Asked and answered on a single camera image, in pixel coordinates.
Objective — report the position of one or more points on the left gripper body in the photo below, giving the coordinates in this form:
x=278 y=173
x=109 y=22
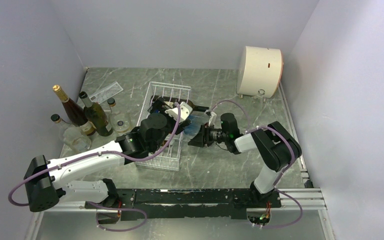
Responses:
x=161 y=105

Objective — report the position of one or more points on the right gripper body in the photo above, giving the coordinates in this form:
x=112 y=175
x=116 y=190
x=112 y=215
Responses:
x=216 y=135

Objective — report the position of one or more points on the clear bottle blue emblem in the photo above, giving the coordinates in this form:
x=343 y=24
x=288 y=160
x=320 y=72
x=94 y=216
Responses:
x=120 y=120

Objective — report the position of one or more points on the small clear glass bottle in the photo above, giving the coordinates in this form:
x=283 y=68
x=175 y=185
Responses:
x=261 y=94

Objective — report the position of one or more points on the green wine bottle white label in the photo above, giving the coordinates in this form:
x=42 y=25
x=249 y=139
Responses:
x=95 y=114

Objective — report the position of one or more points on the clear bottle cork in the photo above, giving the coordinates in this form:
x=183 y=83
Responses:
x=71 y=135

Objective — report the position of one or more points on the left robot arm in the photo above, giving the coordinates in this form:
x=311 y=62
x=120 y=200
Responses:
x=49 y=182

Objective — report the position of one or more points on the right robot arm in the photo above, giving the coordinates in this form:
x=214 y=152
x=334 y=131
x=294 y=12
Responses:
x=275 y=145

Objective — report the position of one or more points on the dark green wine bottle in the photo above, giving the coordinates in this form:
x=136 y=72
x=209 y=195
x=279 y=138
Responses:
x=200 y=108

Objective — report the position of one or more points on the amber bottle gold cap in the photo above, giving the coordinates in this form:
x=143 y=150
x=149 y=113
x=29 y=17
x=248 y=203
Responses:
x=74 y=112

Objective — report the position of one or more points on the cream cylindrical appliance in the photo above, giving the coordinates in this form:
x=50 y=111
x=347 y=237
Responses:
x=259 y=68

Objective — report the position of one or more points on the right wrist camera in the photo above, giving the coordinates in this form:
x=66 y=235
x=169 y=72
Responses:
x=212 y=117

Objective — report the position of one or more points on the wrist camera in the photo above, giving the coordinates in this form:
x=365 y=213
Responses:
x=185 y=111
x=212 y=117

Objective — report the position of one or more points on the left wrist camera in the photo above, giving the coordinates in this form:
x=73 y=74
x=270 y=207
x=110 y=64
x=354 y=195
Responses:
x=185 y=111

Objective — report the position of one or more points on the white wire wine rack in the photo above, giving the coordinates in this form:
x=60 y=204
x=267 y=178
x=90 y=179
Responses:
x=169 y=159

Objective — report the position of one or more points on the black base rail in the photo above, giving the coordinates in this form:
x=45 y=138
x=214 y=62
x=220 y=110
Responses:
x=188 y=203

